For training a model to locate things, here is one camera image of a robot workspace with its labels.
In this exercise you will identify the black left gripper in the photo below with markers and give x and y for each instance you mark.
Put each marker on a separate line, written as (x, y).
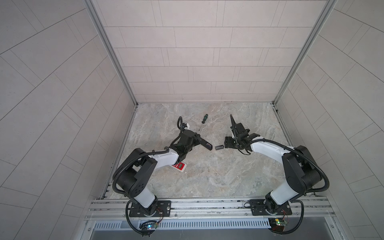
(196, 138)

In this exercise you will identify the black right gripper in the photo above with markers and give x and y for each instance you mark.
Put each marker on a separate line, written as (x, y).
(227, 142)

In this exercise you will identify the green black screwdriver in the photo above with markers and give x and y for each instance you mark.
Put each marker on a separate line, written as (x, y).
(203, 121)

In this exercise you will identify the black remote control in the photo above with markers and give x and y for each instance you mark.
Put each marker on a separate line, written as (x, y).
(205, 144)

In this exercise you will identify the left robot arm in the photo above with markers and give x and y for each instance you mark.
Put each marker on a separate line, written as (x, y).
(132, 176)

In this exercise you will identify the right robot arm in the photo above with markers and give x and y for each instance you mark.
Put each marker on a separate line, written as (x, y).
(302, 174)

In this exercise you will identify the red white remote control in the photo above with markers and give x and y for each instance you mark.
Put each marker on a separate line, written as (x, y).
(179, 166)

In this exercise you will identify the right circuit board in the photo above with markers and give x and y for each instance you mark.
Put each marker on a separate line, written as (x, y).
(278, 224)

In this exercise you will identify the circuit board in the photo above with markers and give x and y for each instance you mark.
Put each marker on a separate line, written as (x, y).
(278, 224)
(149, 225)

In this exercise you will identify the left circuit board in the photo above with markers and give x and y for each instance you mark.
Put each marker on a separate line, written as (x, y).
(149, 225)

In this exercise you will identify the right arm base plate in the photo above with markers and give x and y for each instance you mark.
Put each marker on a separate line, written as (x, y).
(262, 207)

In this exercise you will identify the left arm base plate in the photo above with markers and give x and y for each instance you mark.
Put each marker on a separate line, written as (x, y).
(156, 209)

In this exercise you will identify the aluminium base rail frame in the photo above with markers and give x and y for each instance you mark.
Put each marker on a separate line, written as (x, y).
(208, 208)

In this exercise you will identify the aluminium corner post left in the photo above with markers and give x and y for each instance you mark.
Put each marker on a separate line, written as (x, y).
(90, 7)

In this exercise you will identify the aluminium corner post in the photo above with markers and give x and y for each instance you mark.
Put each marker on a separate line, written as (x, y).
(324, 14)
(90, 7)

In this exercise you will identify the aluminium corner post right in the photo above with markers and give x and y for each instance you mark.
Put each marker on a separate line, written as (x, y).
(324, 14)

